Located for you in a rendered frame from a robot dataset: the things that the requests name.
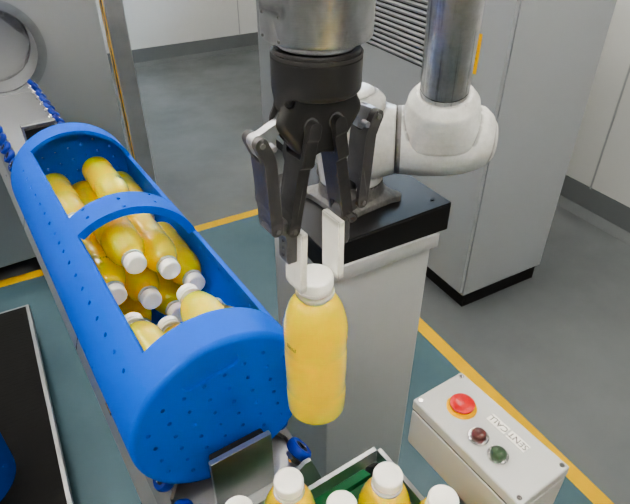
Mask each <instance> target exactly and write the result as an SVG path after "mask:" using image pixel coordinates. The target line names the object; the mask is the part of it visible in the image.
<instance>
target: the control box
mask: <svg viewBox="0 0 630 504"><path fill-rule="evenodd" d="M457 393H463V394H467V395H469V396H470V397H471V398H472V399H473V400H474V402H475V409H474V411H473V412H471V413H469V414H461V413H458V412H456V411H455V410H453V409H452V407H451V406H450V398H451V397H452V396H453V395H454V394H457ZM492 415H493V416H494V417H495V418H493V416H492ZM492 418H493V419H492ZM496 418H497V419H498V420H499V421H500V424H501V425H503V426H497V425H498V423H499V421H497V419H496ZM490 419H492V420H490ZM495 421H497V422H496V423H494V422H495ZM500 424H499V425H500ZM504 426H505V427H504ZM475 427H480V428H483V429H484V430H485V431H486V433H487V439H486V441H485V442H482V443H479V442H476V441H474V440H473V439H472V437H471V431H472V430H473V428H475ZM506 427H507V429H508V430H507V429H506ZM500 428H501V429H502V430H503V431H502V430H501V429H500ZM506 430H507V431H506ZM504 431H506V432H504ZM511 434H513V435H512V436H510V435H511ZM508 435H509V436H510V437H511V438H512V439H513V438H515V437H516V436H517V442H519V441H520V440H521V441H520V442H519V443H517V444H516V438H515V439H513V440H512V439H511V438H510V437H509V436H508ZM408 441H409V442H410V444H411V445H412V446H413V447H414V448H415V449H416V450H417V451H418V452H419V453H420V454H421V455H422V457H423V458H424V459H425V460H426V461H427V462H428V463H429V464H430V465H431V466H432V467H433V468H434V470H435V471H436V472H437V473H438V474H439V475H440V476H441V477H442V478H443V479H444V480H445V481H446V483H447V484H448V485H449V486H450V487H451V488H452V489H453V490H454V491H455V492H456V493H457V494H458V496H459V497H460V498H461V499H462V500H463V501H464V502H465V503H466V504H553V503H554V501H555V498H556V496H557V494H558V492H559V490H560V487H561V485H562V483H563V481H564V477H565V476H566V475H567V473H568V470H569V466H568V465H567V464H566V463H564V462H563V461H562V460H561V459H560V458H559V457H558V456H556V455H555V454H554V453H553V452H552V451H551V450H550V449H548V448H547V447H546V446H545V445H544V444H543V443H542V442H540V441H539V440H538V439H537V438H536V437H535V436H534V435H532V434H531V433H530V432H529V431H528V430H527V429H526V428H524V427H523V426H522V425H521V424H520V423H519V422H518V421H516V420H515V419H514V418H513V417H512V416H511V415H510V414H508V413H507V412H506V411H505V410H504V409H503V408H502V407H500V406H499V405H498V404H497V403H496V402H495V401H493V400H492V399H491V398H490V397H489V396H488V395H487V394H485V393H484V392H483V391H482V390H481V389H480V388H479V387H477V386H476V385H475V384H474V383H473V382H472V381H471V380H469V379H468V378H467V377H466V376H465V375H464V374H463V373H459V374H457V375H456V376H454V377H452V378H450V379H449V380H447V381H445V382H444V383H442V384H440V385H438V386H437V387H435V388H433V389H431V390H430V391H428V392H426V393H425V394H423V395H421V396H419V397H418V398H416V399H414V402H413V410H412V416H411V423H410V429H409V435H408ZM522 442H523V443H524V444H525V445H523V443H522ZM520 443H521V444H522V445H523V446H522V445H521V444H520ZM495 445H499V446H502V447H503V448H504V449H505V450H506V452H507V457H506V459H505V460H504V461H501V462H500V461H496V460H494V459H493V458H492V457H491V456H490V449H491V448H492V447H493V446H495ZM519 445H520V446H522V447H520V446H519ZM525 446H526V450H525ZM527 446H528V447H529V448H528V447H527ZM522 448H523V449H524V450H523V449H522Z"/></svg>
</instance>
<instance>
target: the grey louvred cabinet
mask: <svg viewBox="0 0 630 504"><path fill-rule="evenodd" d="M616 2H617V0H485V4H484V10H483V16H482V21H481V27H480V33H479V39H478V45H477V50H476V56H475V62H474V68H473V73H472V79H471V85H472V86H473V87H474V89H475V90H476V91H477V92H478V94H479V96H480V100H481V105H482V106H485V107H487V108H488V109H489V110H490V111H491V112H492V113H493V114H494V116H495V119H496V121H497V124H498V142H497V147H496V151H495V154H494V156H493V158H492V159H491V160H490V161H489V162H488V163H487V164H486V165H485V166H483V167H481V168H479V169H477V170H474V171H471V172H468V173H464V174H459V175H450V176H416V175H410V176H412V177H413V178H415V179H416V180H418V181H419V182H421V183H422V184H424V185H426V186H427V187H429V188H430V189H432V190H433V191H435V192H436V193H438V194H439V195H441V196H442V197H444V198H445V199H447V200H449V201H450V202H451V207H450V213H449V219H448V225H447V229H445V230H442V231H440V232H438V233H439V234H440V235H439V241H438V246H437V247H434V248H431V249H430V250H429V257H428V263H427V270H426V276H427V277H428V278H429V279H430V280H431V281H432V282H434V283H435V284H436V285H437V286H438V287H439V288H441V289H442V290H443V291H444V292H445V293H446V294H448V295H449V296H450V297H451V298H452V299H453V300H455V301H456V302H457V303H458V304H459V305H460V306H461V307H462V306H465V305H467V304H469V303H472V302H474V301H477V300H479V299H481V298H484V297H486V296H488V295H491V294H493V293H496V292H498V291H500V290H503V289H505V288H507V287H510V286H512V285H515V284H517V283H519V282H522V281H524V280H527V279H529V278H531V277H532V275H533V271H534V268H535V266H537V265H539V264H540V261H541V258H542V254H543V251H544V247H545V244H546V240H547V237H548V234H549V230H550V227H551V223H552V220H553V217H554V213H555V210H556V206H557V203H558V200H559V196H560V193H561V189H562V186H563V183H564V179H565V176H566V172H567V169H568V166H569V162H570V159H571V155H572V152H573V149H574V145H575V142H576V138H577V135H578V131H579V128H580V125H581V121H582V118H583V114H584V111H585V108H586V104H587V101H588V97H589V94H590V91H591V87H592V84H593V80H594V77H595V74H596V70H597V67H598V63H599V60H600V57H601V53H602V50H603V46H604V43H605V40H606V36H607V33H608V29H609V26H610V22H611V19H612V16H613V12H614V9H615V5H616ZM427 3H428V0H376V4H375V20H374V33H373V36H372V37H371V39H370V40H369V41H368V42H366V43H364V44H362V45H361V47H362V48H363V49H364V53H363V72H362V82H364V83H368V84H370V85H372V86H374V87H376V88H378V89H379V90H380V91H381V92H382V93H383V94H384V95H385V97H386V102H389V103H392V104H395V105H405V104H406V102H407V99H408V96H409V93H410V91H411V90H412V89H413V88H414V87H415V86H416V85H417V84H419V83H420V82H421V72H422V60H423V49H424V37H425V26H426V15H427ZM256 10H257V28H258V45H259V62H260V80H261V97H262V115H263V125H265V124H266V123H267V122H269V114H270V112H271V109H272V106H273V102H274V98H273V93H272V88H271V75H270V47H271V46H272V45H273V44H270V43H268V42H267V41H265V40H264V39H263V38H262V36H261V34H260V26H259V5H258V0H256Z"/></svg>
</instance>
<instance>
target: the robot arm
mask: <svg viewBox="0 0 630 504"><path fill-rule="evenodd" d="M375 4H376V0H258V5H259V26H260V34H261V36H262V38H263V39H264V40H265V41H267V42H268V43H270V44H273V45H272V46H271V47H270V75H271V88H272V93H273V98H274V102H273V106H272V109H271V112H270V114H269V122H267V123H266V124H265V125H263V126H262V127H261V128H259V129H258V130H256V131H255V132H254V131H253V130H251V129H247V130H245V131H244V132H243V134H242V140H243V142H244V144H245V146H246V148H247V150H248V151H249V153H250V155H251V162H252V169H253V177H254V185H255V193H256V201H257V209H258V217H259V223H260V225H261V226H262V227H263V228H264V229H266V230H267V231H268V232H269V233H270V234H271V235H272V236H273V237H274V238H278V237H279V255H280V256H281V258H282V259H283V260H284V261H285V262H286V280H287V281H288V282H289V283H290V284H291V285H292V286H293V287H294V288H295V289H296V290H297V291H298V292H299V293H300V294H303V293H306V291H307V248H308V234H307V233H306V232H304V231H303V230H302V229H301V224H302V218H303V212H304V205H305V199H306V198H309V199H311V200H313V201H314V202H316V203H317V204H319V205H320V206H321V207H323V208H324V210H322V265H325V266H327V267H328V268H330V269H331V271H332V272H333V275H334V276H335V277H336V278H337V279H340V278H342V277H343V270H344V244H345V243H347V242H348V240H349V229H350V223H352V222H354V221H355V220H356V219H357V217H360V216H362V215H364V214H366V213H369V212H371V211H373V210H376V209H378V208H380V207H383V206H385V205H387V204H390V203H395V202H399V201H400V200H401V193H400V192H399V191H396V190H393V189H391V188H389V187H387V186H386V185H384V183H383V177H385V176H388V175H391V174H406V175H416V176H450V175H459V174H464V173H468V172H471V171H474V170H477V169H479V168H481V167H483V166H485V165H486V164H487V163H488V162H489V161H490V160H491V159H492V158H493V156H494V154H495V151H496V147H497V142H498V124H497V121H496V119H495V116H494V114H493V113H492V112H491V111H490V110H489V109H488V108H487V107H485V106H482V105H481V100H480V96H479V94H478V92H477V91H476V90H475V89H474V87H473V86H472V85H471V79H472V73H473V68H474V62H475V56H476V50H477V45H478V39H479V33H480V27H481V21H482V16H483V10H484V4H485V0H428V3H427V15H426V26H425V37H424V49H423V60H422V72H421V82H420V83H419V84H417V85H416V86H415V87H414V88H413V89H412V90H411V91H410V93H409V96H408V99H407V102H406V104H405V105H395V104H392V103H389V102H386V97H385V95H384V94H383V93H382V92H381V91H380V90H379V89H378V88H376V87H374V86H372V85H370V84H368V83H364V82H362V72H363V53H364V49H363V48H362V47H361V45H362V44H364V43H366V42H368V41H369V40H370V39H371V37H372V36H373V33H374V20H375ZM278 135H279V136H280V137H281V139H282V140H283V141H284V144H283V151H282V155H283V158H284V167H283V175H282V182H281V189H280V186H279V176H278V166H277V161H276V157H275V155H274V153H276V152H277V150H278V148H277V147H276V138H277V136H278ZM316 155H317V164H318V168H317V175H318V176H319V183H318V184H315V185H311V186H308V181H309V174H310V170H311V169H313V168H314V165H315V159H316ZM394 167H395V169H394Z"/></svg>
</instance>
